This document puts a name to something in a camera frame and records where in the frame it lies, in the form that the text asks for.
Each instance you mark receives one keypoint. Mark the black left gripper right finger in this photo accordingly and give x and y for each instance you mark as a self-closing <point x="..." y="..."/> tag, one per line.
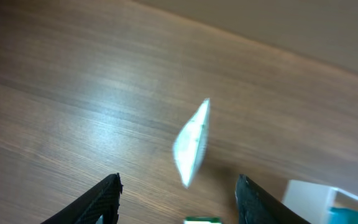
<point x="256" y="206"/>

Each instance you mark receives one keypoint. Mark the teal mouthwash bottle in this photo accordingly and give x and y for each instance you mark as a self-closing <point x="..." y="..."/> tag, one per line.
<point x="343" y="216"/>

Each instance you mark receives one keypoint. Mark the green white soap packet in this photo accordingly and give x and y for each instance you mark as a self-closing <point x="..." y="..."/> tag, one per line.
<point x="202" y="220"/>

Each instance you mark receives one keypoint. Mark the white floral lotion tube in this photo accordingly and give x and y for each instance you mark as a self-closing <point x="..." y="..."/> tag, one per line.
<point x="190" y="145"/>

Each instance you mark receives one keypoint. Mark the white cardboard box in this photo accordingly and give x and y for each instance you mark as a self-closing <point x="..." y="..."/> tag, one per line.
<point x="314" y="201"/>

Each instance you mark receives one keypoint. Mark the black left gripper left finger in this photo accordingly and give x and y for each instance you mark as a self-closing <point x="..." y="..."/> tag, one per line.
<point x="100" y="204"/>

